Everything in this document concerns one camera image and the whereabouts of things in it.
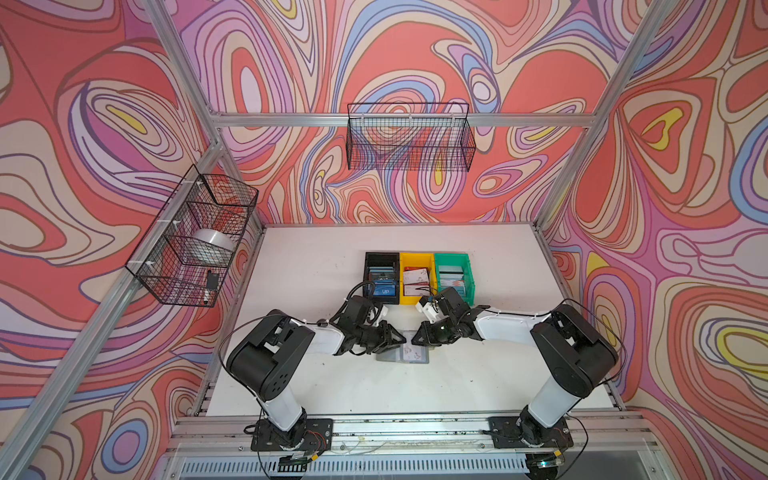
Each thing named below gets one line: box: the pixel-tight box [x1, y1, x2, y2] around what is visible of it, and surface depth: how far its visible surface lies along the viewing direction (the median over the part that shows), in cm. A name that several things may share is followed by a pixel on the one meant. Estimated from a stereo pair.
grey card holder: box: [376, 343, 430, 364], surface depth 88 cm
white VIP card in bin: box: [404, 268, 429, 285], surface depth 104 cm
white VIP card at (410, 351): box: [402, 336, 422, 361], surface depth 88 cm
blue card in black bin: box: [373, 280, 397, 296], surface depth 101 cm
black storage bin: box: [363, 252, 400, 305], surface depth 103 cm
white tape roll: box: [186, 228, 235, 266], surface depth 74 cm
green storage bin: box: [434, 253, 475, 307], surface depth 103 cm
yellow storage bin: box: [399, 252, 419, 305], surface depth 101 cm
